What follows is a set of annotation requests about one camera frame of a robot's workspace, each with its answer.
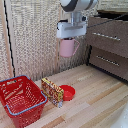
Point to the pink mug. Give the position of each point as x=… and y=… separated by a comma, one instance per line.
x=67, y=48

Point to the brown wooden drawer cabinet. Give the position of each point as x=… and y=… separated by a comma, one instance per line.
x=110, y=43

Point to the red plastic bowl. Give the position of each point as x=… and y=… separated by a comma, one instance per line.
x=68, y=92

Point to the red basket with blue rim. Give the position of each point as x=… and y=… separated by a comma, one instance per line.
x=20, y=100

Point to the granola bars cardboard box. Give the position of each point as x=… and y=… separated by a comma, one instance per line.
x=52, y=92

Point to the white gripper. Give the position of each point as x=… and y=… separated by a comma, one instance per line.
x=70, y=30

